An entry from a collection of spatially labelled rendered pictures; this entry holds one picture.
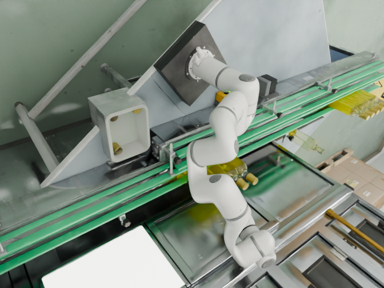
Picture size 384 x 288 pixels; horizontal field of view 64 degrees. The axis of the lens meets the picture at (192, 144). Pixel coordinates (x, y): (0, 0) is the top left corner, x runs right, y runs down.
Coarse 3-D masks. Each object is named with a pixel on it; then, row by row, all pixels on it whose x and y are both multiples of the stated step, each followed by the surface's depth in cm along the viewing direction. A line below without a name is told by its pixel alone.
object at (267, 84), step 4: (260, 76) 165; (264, 76) 165; (268, 76) 165; (260, 80) 162; (264, 80) 161; (268, 80) 161; (272, 80) 161; (276, 80) 162; (260, 84) 163; (264, 84) 161; (268, 84) 160; (272, 84) 162; (276, 84) 164; (260, 88) 164; (264, 88) 162; (268, 88) 162; (272, 88) 164; (260, 92) 165; (264, 92) 163; (268, 92) 163; (272, 92) 166
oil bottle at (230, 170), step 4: (220, 164) 138; (224, 164) 138; (228, 164) 138; (220, 168) 138; (224, 168) 136; (228, 168) 136; (232, 168) 136; (228, 172) 134; (232, 172) 135; (236, 172) 135; (232, 176) 134
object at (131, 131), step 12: (132, 108) 115; (144, 108) 118; (108, 120) 111; (120, 120) 123; (132, 120) 127; (144, 120) 123; (108, 132) 114; (120, 132) 126; (132, 132) 130; (144, 132) 127; (120, 144) 129; (132, 144) 131; (144, 144) 131; (120, 156) 125; (132, 156) 127
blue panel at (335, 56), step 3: (330, 51) 226; (333, 51) 226; (336, 51) 227; (330, 54) 222; (333, 54) 222; (336, 54) 222; (339, 54) 222; (342, 54) 222; (345, 54) 223; (330, 57) 217; (333, 57) 217; (336, 57) 217; (339, 57) 218; (342, 57) 218; (345, 57) 218; (333, 60) 213; (336, 60) 213
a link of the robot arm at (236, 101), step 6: (228, 96) 101; (234, 96) 100; (240, 96) 101; (222, 102) 98; (228, 102) 97; (234, 102) 98; (240, 102) 99; (246, 102) 102; (234, 108) 96; (240, 108) 98; (246, 108) 102; (240, 114) 98; (246, 114) 103; (252, 114) 113; (240, 120) 102; (246, 120) 106; (252, 120) 114; (240, 126) 104; (246, 126) 110; (240, 132) 106
